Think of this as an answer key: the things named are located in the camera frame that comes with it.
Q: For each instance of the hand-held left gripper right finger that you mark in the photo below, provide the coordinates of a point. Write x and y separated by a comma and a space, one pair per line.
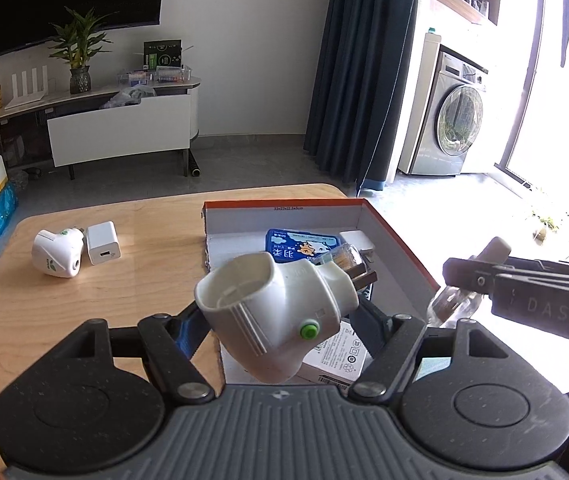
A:
372, 330

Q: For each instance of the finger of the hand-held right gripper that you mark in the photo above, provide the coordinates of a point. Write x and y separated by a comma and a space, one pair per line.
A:
559, 269
544, 310

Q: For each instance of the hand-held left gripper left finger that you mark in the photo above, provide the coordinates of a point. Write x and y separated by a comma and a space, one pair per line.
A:
189, 332

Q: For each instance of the white power adapter box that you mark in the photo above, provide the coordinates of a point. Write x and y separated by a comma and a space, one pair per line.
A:
337, 355

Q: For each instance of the orange white cardboard box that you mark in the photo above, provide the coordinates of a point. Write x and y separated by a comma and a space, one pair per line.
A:
394, 260

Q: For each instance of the clear toothpick container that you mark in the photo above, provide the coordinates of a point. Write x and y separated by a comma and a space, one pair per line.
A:
347, 257

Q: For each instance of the white plug-in mosquito repeller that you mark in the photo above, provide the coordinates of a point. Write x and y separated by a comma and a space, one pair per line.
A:
57, 260
264, 310

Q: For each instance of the clear glass liquid bottle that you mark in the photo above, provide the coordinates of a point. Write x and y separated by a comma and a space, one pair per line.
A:
452, 305

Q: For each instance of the blue plastic packet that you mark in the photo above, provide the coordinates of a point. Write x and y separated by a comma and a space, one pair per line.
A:
294, 245

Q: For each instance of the small white block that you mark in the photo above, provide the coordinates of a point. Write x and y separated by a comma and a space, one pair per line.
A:
357, 241

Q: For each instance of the white USB charger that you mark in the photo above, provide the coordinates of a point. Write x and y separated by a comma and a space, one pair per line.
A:
102, 245

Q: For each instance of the silver washing machine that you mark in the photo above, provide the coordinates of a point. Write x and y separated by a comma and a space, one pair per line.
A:
454, 115

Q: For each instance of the TV stand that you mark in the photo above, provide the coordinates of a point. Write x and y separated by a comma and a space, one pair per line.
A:
119, 135

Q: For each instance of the crumpled grey plastic bag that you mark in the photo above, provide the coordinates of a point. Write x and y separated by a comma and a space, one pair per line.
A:
129, 96

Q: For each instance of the clear plastic organiser trays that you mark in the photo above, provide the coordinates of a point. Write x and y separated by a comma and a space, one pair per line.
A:
164, 76

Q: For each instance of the dark blue curtain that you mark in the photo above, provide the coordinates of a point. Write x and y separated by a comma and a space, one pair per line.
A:
359, 70

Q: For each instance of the green black box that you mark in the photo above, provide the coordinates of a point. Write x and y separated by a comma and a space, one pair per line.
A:
163, 55

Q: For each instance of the white router with antennas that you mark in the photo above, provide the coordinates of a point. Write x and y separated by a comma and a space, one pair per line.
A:
27, 97

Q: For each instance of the potted plant in dark vase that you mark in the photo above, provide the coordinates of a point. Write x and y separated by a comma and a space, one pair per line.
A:
80, 45

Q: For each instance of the black television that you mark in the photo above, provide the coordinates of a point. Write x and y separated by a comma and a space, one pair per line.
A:
54, 0

